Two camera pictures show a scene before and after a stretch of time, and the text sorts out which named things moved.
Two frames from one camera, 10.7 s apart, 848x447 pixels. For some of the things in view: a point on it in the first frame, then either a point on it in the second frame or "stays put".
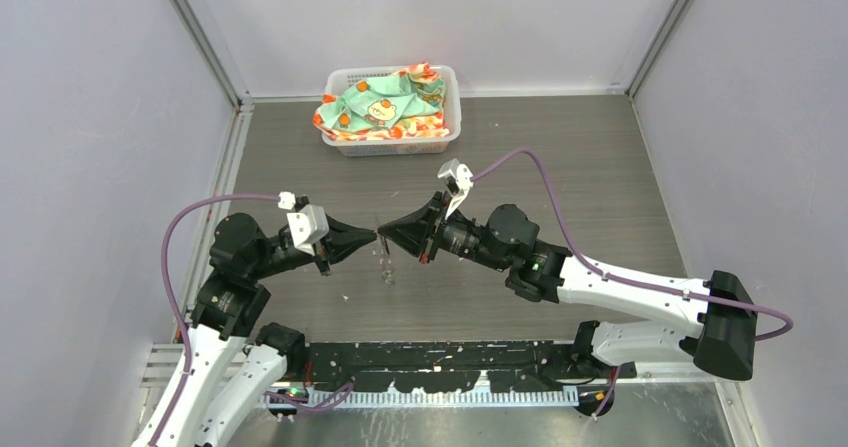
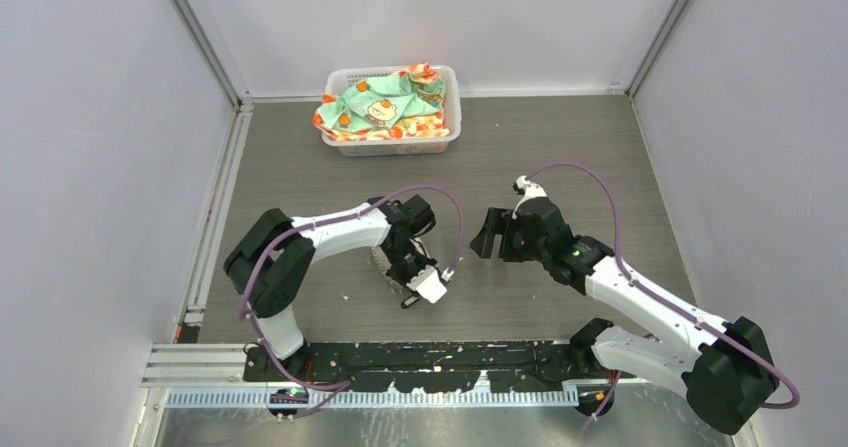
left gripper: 340,242 to 404,279
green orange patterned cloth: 407,104 stays put
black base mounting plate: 510,366 stays put
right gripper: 417,232 to 498,221
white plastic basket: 336,78 stays put
